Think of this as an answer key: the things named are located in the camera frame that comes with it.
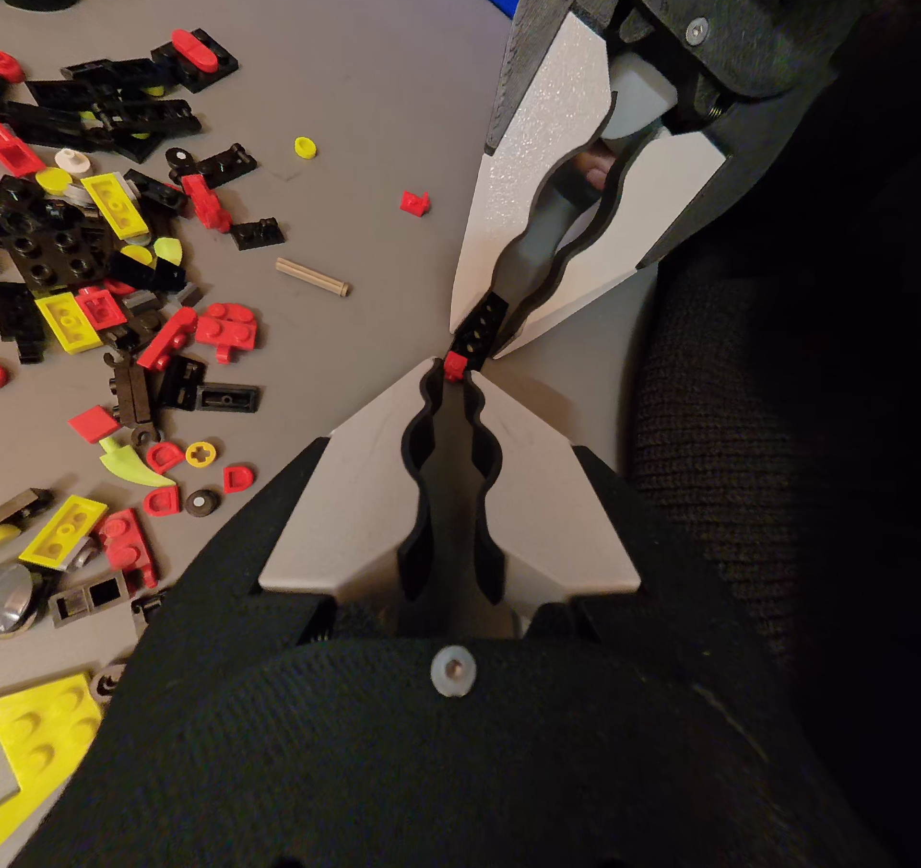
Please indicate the small red lego clip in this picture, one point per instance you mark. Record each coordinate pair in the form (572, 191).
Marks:
(453, 364)
(415, 202)

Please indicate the pile of lego pieces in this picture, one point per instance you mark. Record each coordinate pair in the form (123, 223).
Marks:
(115, 202)

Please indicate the tan lego axle pin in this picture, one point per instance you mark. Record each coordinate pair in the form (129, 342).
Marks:
(313, 278)

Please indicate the person's right hand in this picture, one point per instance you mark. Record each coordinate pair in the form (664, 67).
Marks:
(593, 174)

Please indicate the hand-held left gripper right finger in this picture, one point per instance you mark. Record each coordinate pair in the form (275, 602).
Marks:
(558, 515)

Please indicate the person's black knit sweater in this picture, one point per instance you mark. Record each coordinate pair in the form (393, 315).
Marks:
(719, 415)

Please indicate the yellow round lego stud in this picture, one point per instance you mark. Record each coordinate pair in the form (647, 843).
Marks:
(305, 147)

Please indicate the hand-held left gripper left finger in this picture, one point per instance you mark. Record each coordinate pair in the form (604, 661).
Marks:
(345, 515)

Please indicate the long black lego plate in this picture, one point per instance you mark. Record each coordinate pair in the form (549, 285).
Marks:
(480, 325)

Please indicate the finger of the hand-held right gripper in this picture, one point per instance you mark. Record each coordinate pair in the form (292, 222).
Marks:
(647, 192)
(532, 120)

